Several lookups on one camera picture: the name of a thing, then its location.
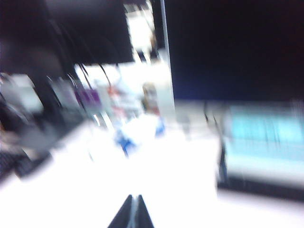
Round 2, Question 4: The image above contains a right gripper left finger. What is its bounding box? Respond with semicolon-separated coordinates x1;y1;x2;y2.
106;194;133;228

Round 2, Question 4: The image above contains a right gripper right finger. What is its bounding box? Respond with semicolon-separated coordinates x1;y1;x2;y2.
136;194;155;228

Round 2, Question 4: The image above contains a blue and white box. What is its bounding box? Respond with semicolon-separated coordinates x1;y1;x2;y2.
113;116;167;158

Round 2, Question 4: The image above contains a black keyboard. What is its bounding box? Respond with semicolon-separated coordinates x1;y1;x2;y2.
0;147;53;184

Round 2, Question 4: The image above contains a purple name sign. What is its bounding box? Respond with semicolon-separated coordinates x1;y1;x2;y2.
49;78;113;120

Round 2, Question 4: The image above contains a black monitor with dark stand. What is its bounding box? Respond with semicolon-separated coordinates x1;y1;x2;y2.
0;0;134;152

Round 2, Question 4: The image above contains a large white-framed AOC monitor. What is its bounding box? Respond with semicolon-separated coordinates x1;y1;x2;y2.
163;0;304;103

